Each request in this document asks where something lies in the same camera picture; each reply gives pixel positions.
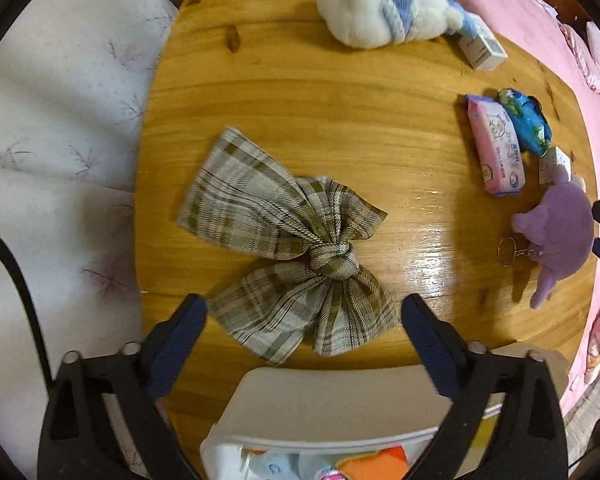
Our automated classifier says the white carton box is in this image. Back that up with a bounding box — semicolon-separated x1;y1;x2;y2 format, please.
456;26;509;71

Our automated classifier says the metal key ring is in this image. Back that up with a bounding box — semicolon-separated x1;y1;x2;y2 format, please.
497;235;537;267

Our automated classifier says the plaid knotted cloth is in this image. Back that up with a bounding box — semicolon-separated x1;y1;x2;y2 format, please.
176;127;400;366

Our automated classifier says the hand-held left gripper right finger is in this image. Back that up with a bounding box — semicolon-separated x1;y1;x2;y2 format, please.
401;294;569;480

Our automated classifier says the black cable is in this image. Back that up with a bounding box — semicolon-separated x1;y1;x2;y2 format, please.
0;222;52;393

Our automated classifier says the white printed bedsheet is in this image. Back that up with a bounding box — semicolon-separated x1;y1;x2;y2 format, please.
0;0;181;478

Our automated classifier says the blue snack packet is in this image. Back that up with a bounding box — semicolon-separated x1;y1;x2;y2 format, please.
497;88;553;155

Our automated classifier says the purple plush toy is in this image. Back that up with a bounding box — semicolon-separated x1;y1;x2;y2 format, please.
511;164;595;309

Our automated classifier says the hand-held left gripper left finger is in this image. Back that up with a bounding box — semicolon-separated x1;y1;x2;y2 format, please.
37;294;209;480

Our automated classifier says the pink tissue packet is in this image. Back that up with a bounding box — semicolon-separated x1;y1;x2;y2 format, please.
466;94;526;197

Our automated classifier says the light blue cloth item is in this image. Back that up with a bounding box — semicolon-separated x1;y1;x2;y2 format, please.
244;449;333;480

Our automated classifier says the orange felt piece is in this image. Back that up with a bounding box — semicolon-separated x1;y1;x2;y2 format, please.
339;445;411;480

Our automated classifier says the pink bedsheet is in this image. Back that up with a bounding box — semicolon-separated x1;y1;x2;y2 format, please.
450;0;600;413

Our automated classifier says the white and blue plush toy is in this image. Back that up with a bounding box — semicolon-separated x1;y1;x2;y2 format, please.
316;0;486;50

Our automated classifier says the white plastic storage box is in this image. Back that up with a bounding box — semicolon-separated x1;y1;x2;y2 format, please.
200;342;572;480

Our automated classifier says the small white box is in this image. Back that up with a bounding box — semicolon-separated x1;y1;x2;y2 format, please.
537;146;574;187

